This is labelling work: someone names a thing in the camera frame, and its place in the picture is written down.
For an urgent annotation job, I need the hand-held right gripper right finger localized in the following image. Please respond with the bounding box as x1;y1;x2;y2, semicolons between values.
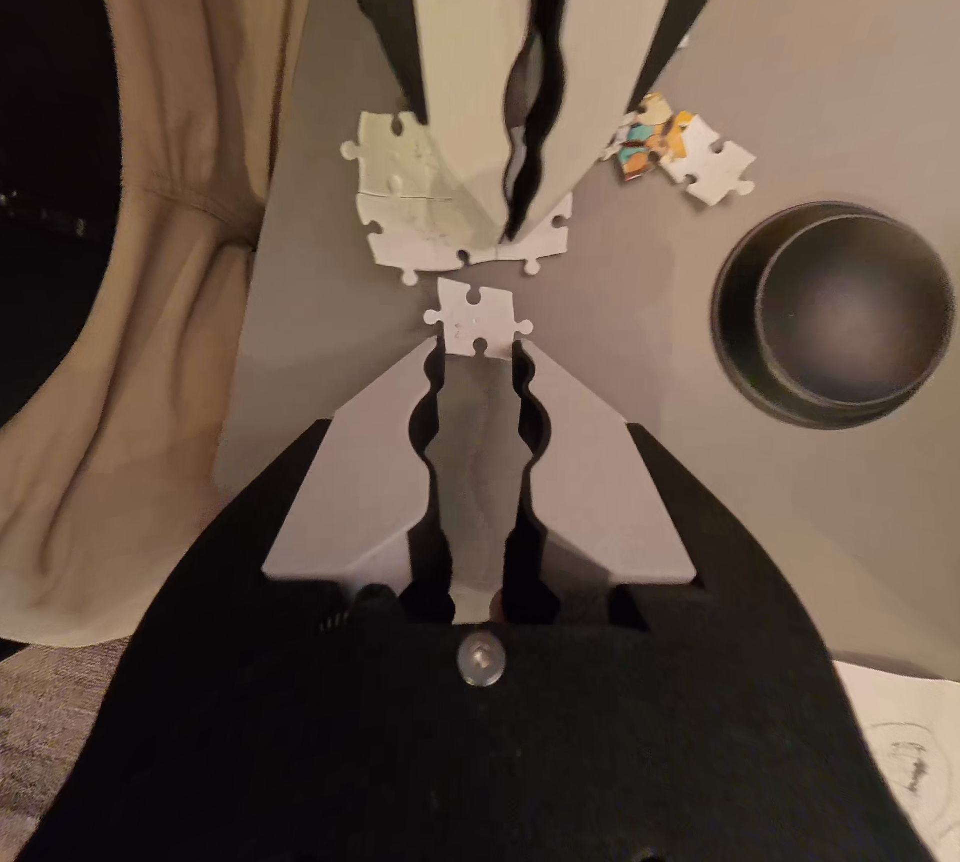
501;338;697;619

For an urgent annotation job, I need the black round bowl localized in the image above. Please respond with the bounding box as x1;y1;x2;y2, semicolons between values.
711;200;957;429

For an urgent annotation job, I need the colourful printed puzzle piece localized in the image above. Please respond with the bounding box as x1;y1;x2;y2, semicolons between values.
600;91;695;182

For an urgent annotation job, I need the white joined puzzle pieces section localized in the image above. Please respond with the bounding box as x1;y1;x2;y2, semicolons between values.
339;110;575;287

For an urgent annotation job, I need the single white puzzle piece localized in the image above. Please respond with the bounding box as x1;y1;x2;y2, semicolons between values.
422;277;535;359

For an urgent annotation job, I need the dark cloth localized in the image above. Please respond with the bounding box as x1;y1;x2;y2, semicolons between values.
0;0;125;428

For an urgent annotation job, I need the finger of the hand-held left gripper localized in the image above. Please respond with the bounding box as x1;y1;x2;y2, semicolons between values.
516;0;703;244
402;0;538;244

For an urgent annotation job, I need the beige cloth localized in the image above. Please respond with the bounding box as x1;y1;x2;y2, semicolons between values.
0;0;331;649

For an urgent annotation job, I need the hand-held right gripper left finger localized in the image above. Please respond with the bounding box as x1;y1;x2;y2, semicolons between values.
261;335;457;619

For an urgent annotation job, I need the white paper sheet with sketch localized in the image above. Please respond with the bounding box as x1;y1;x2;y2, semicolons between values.
832;659;960;862

